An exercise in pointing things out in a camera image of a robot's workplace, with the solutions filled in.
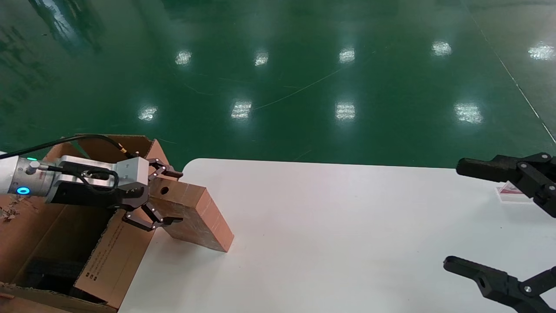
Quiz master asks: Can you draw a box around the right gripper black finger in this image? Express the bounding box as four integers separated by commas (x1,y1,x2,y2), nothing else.
443,256,556,313
456,152,556,218

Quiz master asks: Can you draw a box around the big open cardboard box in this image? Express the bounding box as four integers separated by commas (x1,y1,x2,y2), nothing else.
0,134,179,313

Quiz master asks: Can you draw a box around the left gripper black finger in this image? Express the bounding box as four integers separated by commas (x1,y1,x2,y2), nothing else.
147,158,184,181
123,203,184,232

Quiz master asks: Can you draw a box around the small tall brown box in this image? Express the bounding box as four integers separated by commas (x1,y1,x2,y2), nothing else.
148,177,235,253

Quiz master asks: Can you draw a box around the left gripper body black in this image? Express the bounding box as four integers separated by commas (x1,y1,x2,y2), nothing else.
46,183,151,211

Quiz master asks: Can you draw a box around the looped black cable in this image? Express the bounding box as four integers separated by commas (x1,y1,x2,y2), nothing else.
41,163,120,193

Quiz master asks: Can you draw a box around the red white sign card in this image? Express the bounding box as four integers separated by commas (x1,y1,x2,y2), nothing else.
495,183,536,204

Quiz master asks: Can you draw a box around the long black cable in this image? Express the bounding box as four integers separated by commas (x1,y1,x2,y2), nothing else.
0,135,137,160

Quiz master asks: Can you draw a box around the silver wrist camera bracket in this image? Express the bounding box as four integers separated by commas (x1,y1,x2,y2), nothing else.
56,156,151,192

